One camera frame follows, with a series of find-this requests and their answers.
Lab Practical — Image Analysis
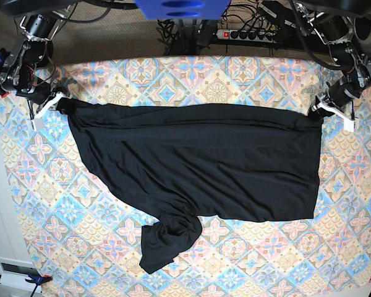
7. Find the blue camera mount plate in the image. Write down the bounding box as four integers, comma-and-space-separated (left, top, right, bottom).
135, 0, 230, 20

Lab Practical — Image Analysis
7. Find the patterned colourful tablecloth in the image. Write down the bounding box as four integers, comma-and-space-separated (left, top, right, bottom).
0, 57, 371, 296

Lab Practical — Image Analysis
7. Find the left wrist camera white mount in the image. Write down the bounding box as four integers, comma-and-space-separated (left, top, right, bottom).
308, 93, 359, 132

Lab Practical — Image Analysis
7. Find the white box with dark window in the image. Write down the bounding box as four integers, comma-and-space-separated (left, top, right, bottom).
0, 257, 39, 293

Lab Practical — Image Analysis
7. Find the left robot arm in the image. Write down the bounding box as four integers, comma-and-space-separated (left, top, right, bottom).
289, 1, 371, 121

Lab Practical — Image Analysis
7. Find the white power strip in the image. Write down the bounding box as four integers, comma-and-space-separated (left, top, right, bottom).
216, 29, 276, 43

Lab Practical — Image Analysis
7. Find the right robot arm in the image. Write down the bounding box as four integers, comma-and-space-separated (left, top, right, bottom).
0, 1, 75, 105

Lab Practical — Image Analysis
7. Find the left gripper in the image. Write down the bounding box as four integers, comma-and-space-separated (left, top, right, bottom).
309, 85, 352, 121

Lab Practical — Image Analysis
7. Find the blue clamp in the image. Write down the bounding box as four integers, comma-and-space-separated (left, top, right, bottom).
0, 48, 9, 67
0, 273, 53, 293

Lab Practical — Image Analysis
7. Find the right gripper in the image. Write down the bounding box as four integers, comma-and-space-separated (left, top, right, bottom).
27, 83, 65, 107

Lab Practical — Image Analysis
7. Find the black t-shirt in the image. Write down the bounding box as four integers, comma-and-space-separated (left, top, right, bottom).
57, 98, 322, 273

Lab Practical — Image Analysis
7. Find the blue clamp top left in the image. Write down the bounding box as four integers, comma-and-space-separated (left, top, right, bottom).
0, 48, 9, 67

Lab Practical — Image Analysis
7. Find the blue clamp bottom left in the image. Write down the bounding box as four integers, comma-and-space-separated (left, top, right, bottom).
0, 273, 53, 293

